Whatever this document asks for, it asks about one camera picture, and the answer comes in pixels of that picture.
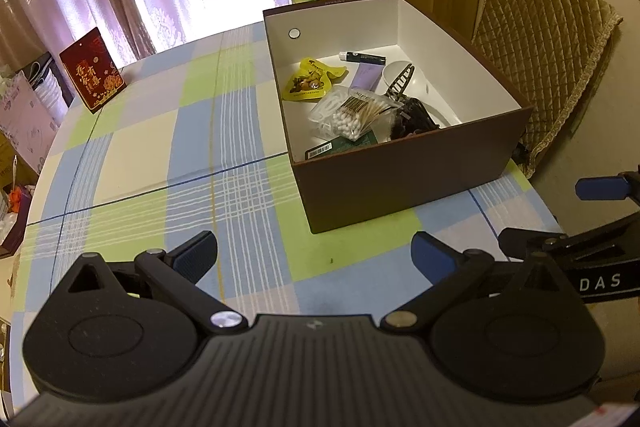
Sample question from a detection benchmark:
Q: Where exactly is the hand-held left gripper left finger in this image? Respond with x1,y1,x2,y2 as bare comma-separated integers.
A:
65,230,248,334

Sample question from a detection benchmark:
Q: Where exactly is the black cable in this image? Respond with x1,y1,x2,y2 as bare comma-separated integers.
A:
389,98,441,142

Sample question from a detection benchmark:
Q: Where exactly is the brown storage box white inside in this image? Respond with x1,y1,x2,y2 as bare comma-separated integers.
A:
262,0,533,235

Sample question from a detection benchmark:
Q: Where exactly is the plaid cloth covered desktop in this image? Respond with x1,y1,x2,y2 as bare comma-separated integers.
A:
10,19,561,403

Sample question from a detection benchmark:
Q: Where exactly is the dark green flat packet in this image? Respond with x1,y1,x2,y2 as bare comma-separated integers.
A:
304,129,381,162

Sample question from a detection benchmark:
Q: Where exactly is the bag of cotton swabs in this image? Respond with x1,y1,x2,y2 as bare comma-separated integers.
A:
320,88,401,142

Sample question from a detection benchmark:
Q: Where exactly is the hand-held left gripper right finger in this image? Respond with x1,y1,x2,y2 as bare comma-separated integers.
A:
380,231,585,334

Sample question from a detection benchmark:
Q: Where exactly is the purple paper bag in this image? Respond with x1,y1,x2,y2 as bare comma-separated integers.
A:
0,72,58,172

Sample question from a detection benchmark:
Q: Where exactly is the red gift box gold print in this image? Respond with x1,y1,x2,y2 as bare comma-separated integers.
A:
59,27,126,115

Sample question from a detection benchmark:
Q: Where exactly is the yellow snack packet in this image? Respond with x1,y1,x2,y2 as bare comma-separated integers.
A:
281,57,349,102

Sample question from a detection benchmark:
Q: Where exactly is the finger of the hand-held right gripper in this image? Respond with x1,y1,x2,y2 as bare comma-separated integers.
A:
497,213,640,259
574,171,640,208

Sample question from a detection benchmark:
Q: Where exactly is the chair with quilted tan cover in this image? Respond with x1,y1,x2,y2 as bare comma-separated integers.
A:
470,0,623,180

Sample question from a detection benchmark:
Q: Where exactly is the white paper bag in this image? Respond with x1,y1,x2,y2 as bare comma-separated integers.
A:
20,52,71,128

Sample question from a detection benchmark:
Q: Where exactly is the dark green tube white cap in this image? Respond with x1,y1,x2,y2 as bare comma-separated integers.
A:
339,51,388,65

